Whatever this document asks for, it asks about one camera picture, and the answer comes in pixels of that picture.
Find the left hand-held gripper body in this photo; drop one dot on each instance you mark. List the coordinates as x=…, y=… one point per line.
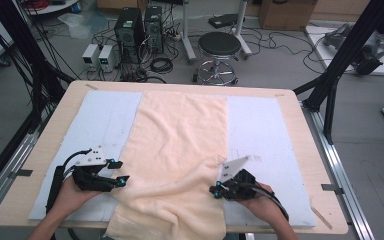
x=91, y=178

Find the person's left hand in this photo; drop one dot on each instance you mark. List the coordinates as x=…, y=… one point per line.
x=73, y=198

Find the clear plastic bag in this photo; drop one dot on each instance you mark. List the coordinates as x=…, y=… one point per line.
x=80, y=25

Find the wooden table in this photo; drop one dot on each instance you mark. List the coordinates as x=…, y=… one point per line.
x=303, y=150

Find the cream towel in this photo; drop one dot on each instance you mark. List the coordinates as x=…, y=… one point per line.
x=176, y=133

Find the aluminium rail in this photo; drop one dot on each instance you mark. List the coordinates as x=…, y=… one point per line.
x=10, y=166
x=340, y=166

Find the large black computer tower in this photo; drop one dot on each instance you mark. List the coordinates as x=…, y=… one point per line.
x=128, y=33

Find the slim black computer tower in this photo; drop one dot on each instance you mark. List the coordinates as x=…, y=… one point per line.
x=154, y=30

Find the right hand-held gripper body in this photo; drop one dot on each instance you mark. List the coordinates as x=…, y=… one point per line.
x=241, y=186

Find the white power supply unit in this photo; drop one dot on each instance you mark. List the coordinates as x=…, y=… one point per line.
x=107, y=57
x=90, y=55

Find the white foam mat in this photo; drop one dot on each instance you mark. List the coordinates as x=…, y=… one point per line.
x=263, y=133

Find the white desk leg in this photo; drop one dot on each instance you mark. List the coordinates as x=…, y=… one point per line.
x=241, y=26
x=187, y=36

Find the white power strip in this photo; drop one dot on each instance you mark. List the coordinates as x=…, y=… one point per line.
x=176, y=36

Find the white floor platform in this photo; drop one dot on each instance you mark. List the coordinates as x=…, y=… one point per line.
x=316, y=43

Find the black round stool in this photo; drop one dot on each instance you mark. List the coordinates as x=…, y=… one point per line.
x=219, y=43

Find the black clamp bracket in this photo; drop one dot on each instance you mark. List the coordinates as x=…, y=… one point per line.
x=331, y=188
x=21, y=173

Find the person's right hand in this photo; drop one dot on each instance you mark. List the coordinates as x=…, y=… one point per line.
x=263, y=205

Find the grey machine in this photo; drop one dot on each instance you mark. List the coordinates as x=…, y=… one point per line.
x=368, y=50

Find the cardboard box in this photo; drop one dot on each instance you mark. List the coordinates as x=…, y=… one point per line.
x=286, y=15

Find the flat black case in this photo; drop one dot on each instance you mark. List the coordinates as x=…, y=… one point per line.
x=225, y=20

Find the white round table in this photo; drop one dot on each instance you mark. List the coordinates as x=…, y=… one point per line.
x=51, y=8

